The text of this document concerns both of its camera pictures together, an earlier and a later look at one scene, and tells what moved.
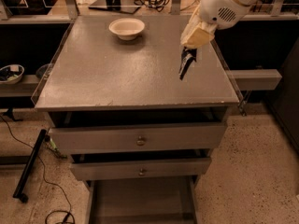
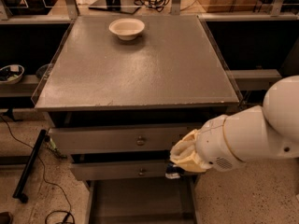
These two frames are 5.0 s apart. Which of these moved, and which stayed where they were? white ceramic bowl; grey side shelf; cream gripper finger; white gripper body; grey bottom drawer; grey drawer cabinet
Moved: cream gripper finger; white gripper body
Stayed: white ceramic bowl; grey drawer cabinet; grey side shelf; grey bottom drawer
